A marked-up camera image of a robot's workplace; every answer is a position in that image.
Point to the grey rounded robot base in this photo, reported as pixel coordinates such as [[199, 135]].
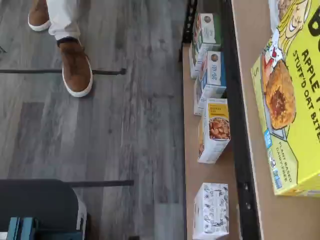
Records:
[[37, 200]]

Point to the blue granola box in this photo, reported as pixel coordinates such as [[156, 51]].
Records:
[[212, 72], [198, 100]]

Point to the yellow granola box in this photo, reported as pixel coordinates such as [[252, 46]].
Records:
[[215, 130]]

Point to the green granola box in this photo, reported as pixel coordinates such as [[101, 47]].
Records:
[[208, 32], [193, 62]]

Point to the black metal shelf beam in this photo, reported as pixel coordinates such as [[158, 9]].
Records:
[[240, 125]]

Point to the white floral print box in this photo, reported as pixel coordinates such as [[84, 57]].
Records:
[[212, 210]]

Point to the perforated metal shelf upright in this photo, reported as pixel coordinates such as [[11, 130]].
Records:
[[188, 20]]

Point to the green Bobo's apple pie box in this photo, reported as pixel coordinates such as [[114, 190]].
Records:
[[295, 112]]

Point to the black floor tape strip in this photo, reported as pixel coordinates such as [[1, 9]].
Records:
[[105, 183], [37, 71]]

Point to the brown suede shoe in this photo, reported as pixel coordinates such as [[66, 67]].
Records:
[[38, 17], [75, 70]]

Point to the white trouser leg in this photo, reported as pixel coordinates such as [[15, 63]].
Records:
[[63, 17]]

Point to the teal metal bracket frame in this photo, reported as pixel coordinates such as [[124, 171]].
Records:
[[22, 228]]

